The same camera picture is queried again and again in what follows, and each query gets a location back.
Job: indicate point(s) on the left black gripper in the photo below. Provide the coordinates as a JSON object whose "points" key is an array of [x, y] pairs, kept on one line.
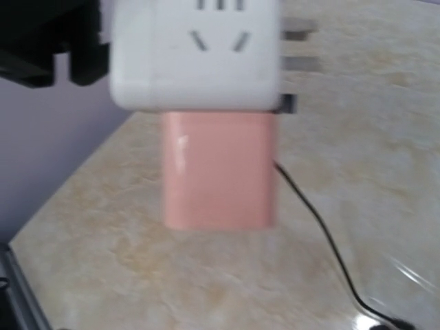
{"points": [[34, 32]]}

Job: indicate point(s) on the white cube socket adapter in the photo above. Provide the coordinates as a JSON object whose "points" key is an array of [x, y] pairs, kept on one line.
{"points": [[202, 55]]}

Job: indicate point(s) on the pink charger plug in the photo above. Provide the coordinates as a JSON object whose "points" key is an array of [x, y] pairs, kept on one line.
{"points": [[218, 171]]}

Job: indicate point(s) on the front aluminium rail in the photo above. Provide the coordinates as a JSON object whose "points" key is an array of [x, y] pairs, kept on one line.
{"points": [[19, 307]]}

